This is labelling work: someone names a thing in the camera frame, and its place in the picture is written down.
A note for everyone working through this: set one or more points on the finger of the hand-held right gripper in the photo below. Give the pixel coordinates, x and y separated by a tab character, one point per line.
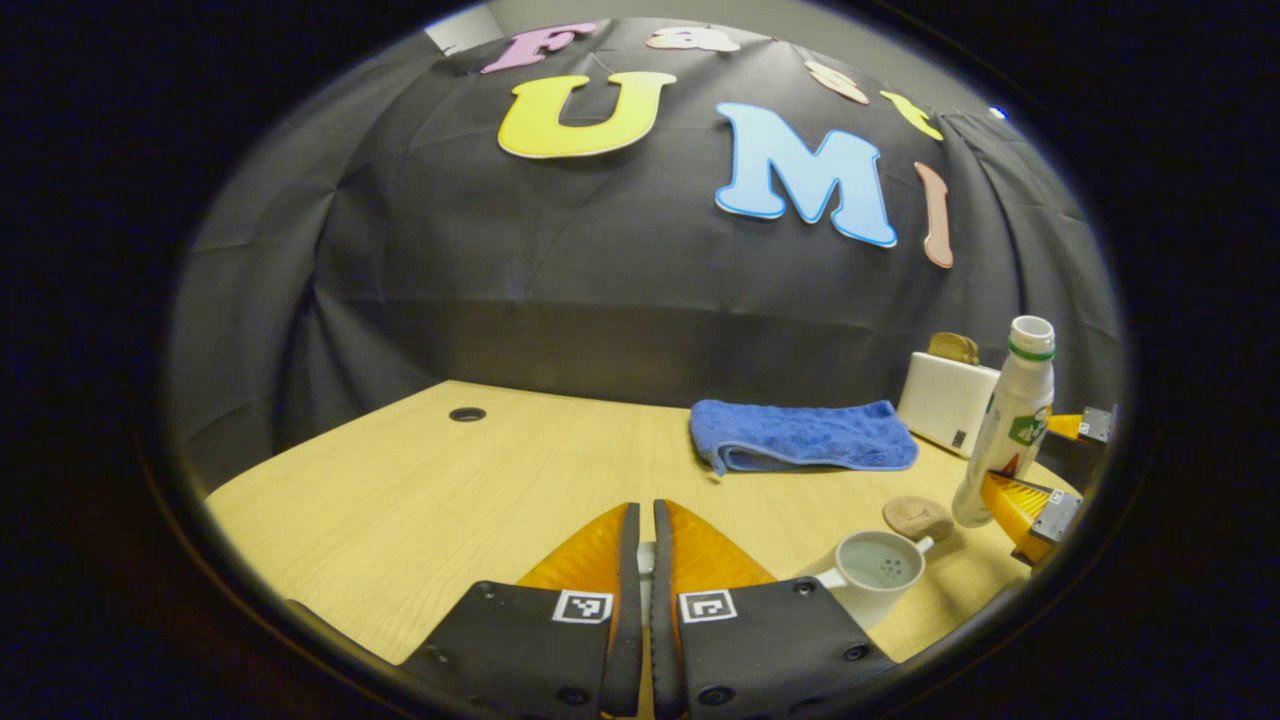
1085	425
1025	510

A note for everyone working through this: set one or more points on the white water bottle green label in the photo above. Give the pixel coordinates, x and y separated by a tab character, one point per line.
1010	420

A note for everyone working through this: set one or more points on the blue towel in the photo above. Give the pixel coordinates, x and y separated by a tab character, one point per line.
800	435

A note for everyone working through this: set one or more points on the white toaster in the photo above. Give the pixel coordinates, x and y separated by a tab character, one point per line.
945	405

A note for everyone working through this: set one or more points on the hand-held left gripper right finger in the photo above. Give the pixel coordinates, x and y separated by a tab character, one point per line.
665	640

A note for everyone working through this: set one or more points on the round wooden coaster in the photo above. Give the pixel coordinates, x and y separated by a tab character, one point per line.
915	518

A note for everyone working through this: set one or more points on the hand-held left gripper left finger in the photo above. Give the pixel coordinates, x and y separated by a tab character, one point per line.
625	640

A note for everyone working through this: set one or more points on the toasted bread slice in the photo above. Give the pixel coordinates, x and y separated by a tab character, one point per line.
973	352
945	348

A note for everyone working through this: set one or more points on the black backdrop cloth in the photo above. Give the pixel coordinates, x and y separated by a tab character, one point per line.
600	260

